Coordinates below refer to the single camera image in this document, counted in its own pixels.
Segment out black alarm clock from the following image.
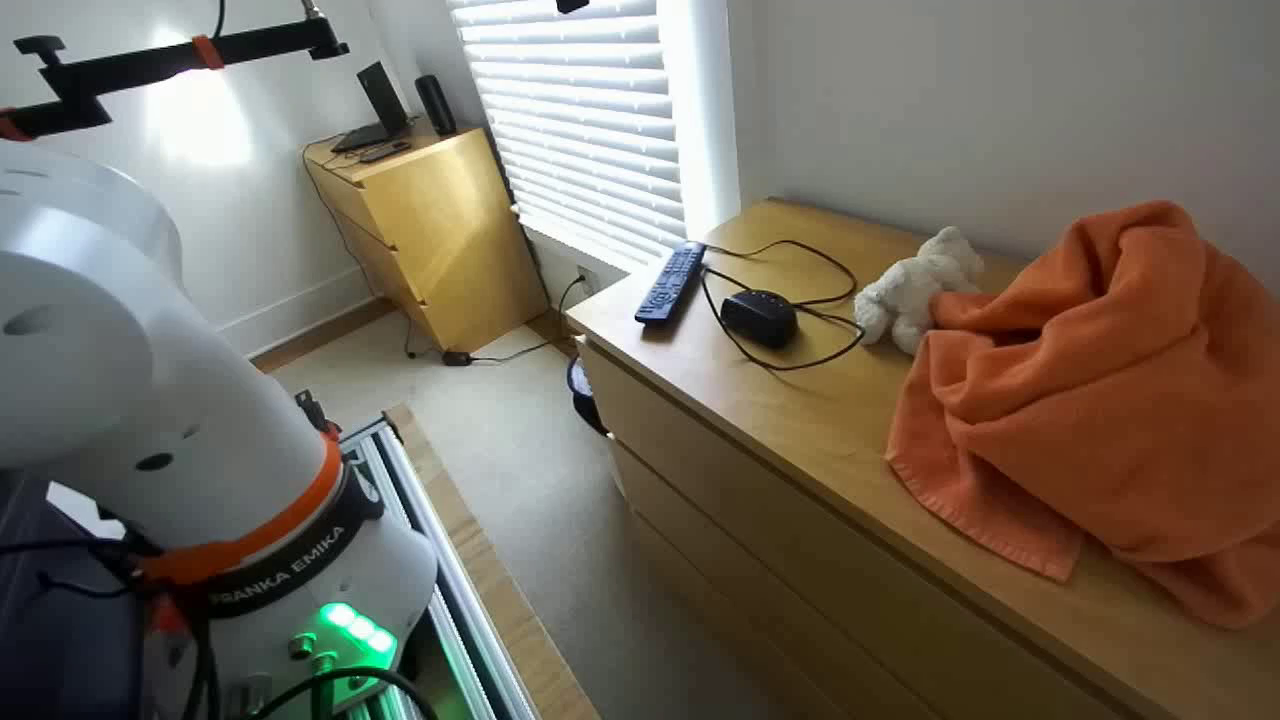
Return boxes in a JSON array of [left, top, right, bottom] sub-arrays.
[[719, 287, 802, 351]]

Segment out black round floor object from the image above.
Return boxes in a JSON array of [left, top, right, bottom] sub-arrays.
[[565, 349, 612, 441]]

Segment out black remote control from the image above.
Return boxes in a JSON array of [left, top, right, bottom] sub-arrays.
[[632, 241, 712, 333]]

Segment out long wooden dresser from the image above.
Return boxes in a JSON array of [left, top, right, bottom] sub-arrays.
[[565, 197, 1280, 720]]

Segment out small wooden cabinet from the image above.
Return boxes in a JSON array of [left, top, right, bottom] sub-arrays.
[[298, 124, 552, 362]]

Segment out white window blinds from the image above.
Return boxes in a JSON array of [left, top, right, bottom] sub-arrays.
[[445, 0, 692, 271]]

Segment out wooden base board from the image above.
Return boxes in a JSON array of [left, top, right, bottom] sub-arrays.
[[383, 406, 602, 720]]

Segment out white plush toy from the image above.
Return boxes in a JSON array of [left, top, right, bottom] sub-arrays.
[[852, 226, 992, 362]]

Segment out black cylinder speaker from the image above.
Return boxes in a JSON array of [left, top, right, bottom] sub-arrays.
[[410, 71, 459, 141]]

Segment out black tablet on stand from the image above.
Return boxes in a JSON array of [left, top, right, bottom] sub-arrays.
[[329, 60, 417, 156]]

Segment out orange towel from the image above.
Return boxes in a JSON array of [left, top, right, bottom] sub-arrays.
[[884, 197, 1280, 637]]

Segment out dark grey box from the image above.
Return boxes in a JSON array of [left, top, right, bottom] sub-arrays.
[[0, 478, 150, 720]]

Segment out black floor cable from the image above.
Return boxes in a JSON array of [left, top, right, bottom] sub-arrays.
[[400, 265, 590, 372]]

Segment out black alarm clock cable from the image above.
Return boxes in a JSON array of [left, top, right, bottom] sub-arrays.
[[696, 235, 871, 376]]

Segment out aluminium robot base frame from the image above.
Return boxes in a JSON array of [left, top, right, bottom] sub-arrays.
[[291, 387, 540, 720]]

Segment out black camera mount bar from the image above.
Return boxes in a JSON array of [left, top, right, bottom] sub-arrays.
[[0, 12, 351, 144]]

